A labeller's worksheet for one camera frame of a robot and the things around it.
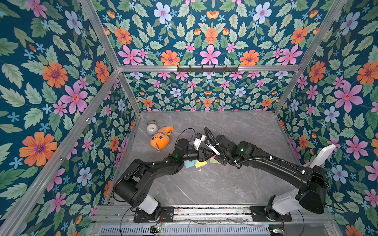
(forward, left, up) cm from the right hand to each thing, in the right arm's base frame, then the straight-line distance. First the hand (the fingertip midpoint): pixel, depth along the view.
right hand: (222, 148), depth 79 cm
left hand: (-3, +4, -1) cm, 5 cm away
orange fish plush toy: (+10, +38, -8) cm, 40 cm away
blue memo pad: (-2, +19, -17) cm, 25 cm away
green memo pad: (-11, +5, +6) cm, 13 cm away
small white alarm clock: (+23, +48, -12) cm, 54 cm away
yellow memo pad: (-2, +12, -17) cm, 21 cm away
